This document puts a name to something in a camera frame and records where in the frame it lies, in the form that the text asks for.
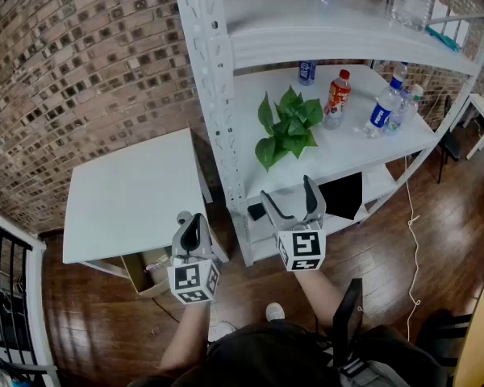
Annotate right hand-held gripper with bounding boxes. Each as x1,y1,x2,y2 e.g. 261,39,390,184
260,174,328,273

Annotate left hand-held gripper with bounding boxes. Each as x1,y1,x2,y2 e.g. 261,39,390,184
167,214,221,306

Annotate green plant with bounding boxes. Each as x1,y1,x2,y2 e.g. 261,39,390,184
254,85,324,173

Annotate person's left forearm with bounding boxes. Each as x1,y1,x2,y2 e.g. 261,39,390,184
156,299,213,375

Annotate person's right forearm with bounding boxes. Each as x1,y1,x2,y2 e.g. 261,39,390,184
293,269,350,332

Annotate small black box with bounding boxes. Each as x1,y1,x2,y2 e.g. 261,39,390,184
247,202,268,222

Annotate black flat panel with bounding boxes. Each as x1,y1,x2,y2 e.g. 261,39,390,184
318,171,365,222

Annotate brown cardboard box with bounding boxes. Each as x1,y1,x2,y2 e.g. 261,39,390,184
120,247,175,298

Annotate white square table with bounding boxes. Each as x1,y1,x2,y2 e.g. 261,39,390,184
61,127,230,278

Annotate white shoe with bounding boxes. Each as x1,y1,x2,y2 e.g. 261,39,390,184
265,302,286,323

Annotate red label drink bottle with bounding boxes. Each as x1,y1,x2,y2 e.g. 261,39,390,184
321,69,353,131

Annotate blue label clear bottle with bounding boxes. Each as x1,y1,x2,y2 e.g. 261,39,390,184
362,73,405,139

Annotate blue wrapped drink bottle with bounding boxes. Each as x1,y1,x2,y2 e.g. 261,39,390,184
298,59,318,86

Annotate person's black clothing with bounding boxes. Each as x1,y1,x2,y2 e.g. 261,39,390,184
127,321,449,387

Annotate green cap clear bottle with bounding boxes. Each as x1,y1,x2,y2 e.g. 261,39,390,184
385,83,424,136

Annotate black chair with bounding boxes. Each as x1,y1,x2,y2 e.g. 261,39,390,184
436,94,464,185

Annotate white cap clear bottle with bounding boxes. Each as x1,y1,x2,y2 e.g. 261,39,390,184
393,61,410,92

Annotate white metal shelf rack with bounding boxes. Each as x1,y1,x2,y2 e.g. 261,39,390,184
172,0,484,268

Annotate grey bag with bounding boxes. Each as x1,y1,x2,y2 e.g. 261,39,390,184
338,359,409,387

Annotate black stool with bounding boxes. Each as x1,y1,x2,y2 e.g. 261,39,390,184
416,310,474,368

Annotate black metal railing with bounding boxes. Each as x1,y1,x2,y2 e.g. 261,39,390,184
0,203,62,387

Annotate teal plastic tool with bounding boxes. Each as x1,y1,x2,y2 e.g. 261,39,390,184
424,25,461,52

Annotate yellow wooden table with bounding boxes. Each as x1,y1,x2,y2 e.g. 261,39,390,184
453,265,484,387

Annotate large clear water bottle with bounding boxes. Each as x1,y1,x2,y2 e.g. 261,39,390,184
386,0,436,32

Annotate white paper cards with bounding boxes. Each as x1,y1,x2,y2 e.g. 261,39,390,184
430,0,471,48

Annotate white rope cable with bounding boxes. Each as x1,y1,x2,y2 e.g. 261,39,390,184
404,155,424,343

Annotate black bag strap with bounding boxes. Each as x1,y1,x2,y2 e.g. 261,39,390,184
332,277,365,375

